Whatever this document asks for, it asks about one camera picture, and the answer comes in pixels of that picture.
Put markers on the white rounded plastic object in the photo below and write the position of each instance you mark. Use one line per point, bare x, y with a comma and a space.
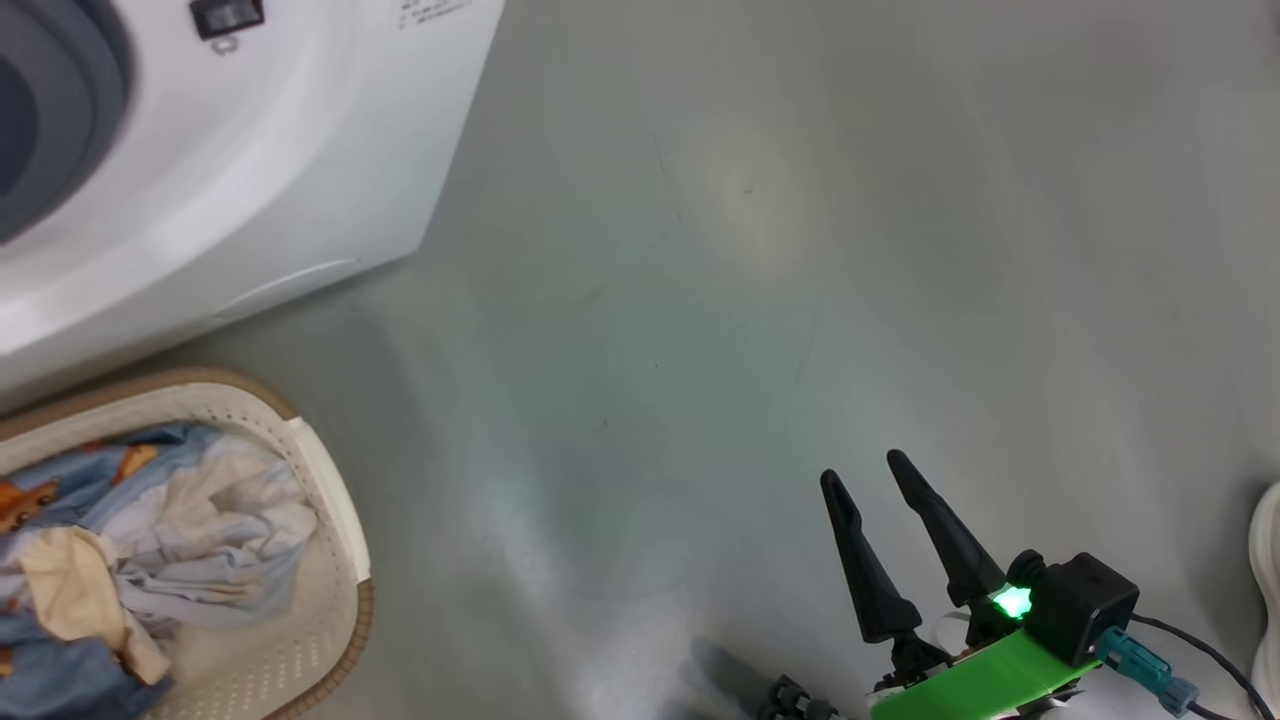
1266, 580

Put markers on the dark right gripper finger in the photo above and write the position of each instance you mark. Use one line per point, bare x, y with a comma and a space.
870, 580
950, 540

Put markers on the small black robot part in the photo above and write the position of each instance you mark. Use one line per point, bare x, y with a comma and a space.
795, 702

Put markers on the cream plastic laundry basket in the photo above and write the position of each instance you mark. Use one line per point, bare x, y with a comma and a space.
335, 600

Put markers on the grey rubber door gasket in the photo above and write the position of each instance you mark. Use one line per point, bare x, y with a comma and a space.
90, 110

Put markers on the black door latch socket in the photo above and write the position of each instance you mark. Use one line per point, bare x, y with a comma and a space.
228, 16

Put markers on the blue cartoon print garment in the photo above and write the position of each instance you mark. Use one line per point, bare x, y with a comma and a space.
60, 680

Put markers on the white garment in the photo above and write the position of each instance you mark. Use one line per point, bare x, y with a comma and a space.
220, 520

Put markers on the white washing machine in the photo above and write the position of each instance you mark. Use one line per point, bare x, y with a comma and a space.
300, 150

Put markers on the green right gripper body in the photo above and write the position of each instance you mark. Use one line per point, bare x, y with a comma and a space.
980, 680

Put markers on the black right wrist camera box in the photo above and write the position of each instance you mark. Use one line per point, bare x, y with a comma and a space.
1080, 605

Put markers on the beige cloth garment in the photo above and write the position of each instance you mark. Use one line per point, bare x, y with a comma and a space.
70, 595

